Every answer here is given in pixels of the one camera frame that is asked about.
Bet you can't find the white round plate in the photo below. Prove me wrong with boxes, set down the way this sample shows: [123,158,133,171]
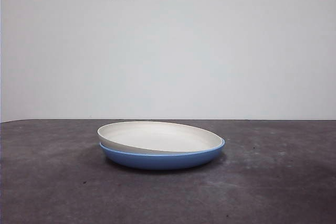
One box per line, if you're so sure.
[97,120,224,154]

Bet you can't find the blue round plate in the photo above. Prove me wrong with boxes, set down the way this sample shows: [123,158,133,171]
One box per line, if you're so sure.
[99,137,226,171]

